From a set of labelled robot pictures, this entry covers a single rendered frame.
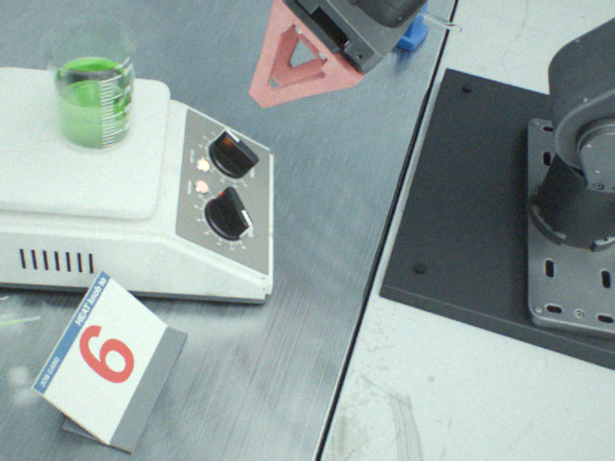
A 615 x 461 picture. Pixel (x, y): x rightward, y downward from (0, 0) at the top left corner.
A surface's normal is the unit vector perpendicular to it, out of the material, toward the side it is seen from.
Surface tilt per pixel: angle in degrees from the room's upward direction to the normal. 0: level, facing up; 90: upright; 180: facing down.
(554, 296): 2
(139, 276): 90
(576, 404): 0
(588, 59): 50
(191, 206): 30
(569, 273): 2
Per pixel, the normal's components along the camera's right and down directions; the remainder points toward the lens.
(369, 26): 0.63, -0.50
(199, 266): 0.02, 0.76
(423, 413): 0.13, -0.64
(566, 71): -0.78, -0.47
